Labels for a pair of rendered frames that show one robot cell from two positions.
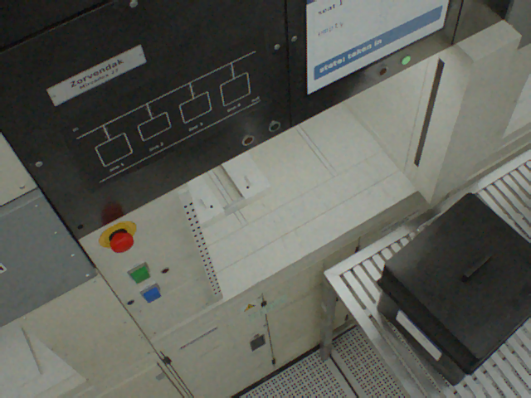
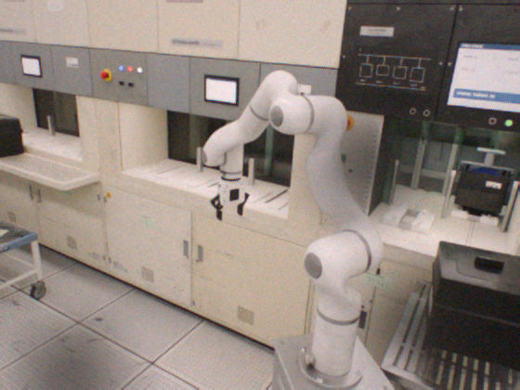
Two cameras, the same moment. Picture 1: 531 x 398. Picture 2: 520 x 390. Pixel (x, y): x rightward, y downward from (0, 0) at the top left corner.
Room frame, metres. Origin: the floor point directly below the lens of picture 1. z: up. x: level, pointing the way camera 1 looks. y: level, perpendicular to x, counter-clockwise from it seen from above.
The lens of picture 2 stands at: (-0.75, -0.92, 1.63)
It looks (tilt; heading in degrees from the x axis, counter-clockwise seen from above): 20 degrees down; 54
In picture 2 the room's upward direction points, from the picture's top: 4 degrees clockwise
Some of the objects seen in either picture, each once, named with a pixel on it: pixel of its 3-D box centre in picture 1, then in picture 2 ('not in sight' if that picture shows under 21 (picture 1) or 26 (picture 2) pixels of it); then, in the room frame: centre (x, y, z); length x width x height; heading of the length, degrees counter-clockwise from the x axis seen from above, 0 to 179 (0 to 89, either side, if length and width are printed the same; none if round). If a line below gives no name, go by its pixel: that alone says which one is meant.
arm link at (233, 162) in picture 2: not in sight; (230, 151); (-0.02, 0.31, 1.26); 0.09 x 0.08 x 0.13; 0
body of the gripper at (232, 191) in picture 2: not in sight; (230, 188); (-0.01, 0.31, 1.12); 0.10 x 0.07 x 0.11; 1
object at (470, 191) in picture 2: not in sight; (483, 180); (1.29, 0.02, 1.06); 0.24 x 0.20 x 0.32; 116
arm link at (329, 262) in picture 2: not in sight; (334, 277); (-0.04, -0.29, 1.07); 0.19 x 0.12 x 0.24; 0
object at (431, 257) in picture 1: (471, 276); (485, 276); (0.51, -0.42, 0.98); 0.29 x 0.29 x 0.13; 34
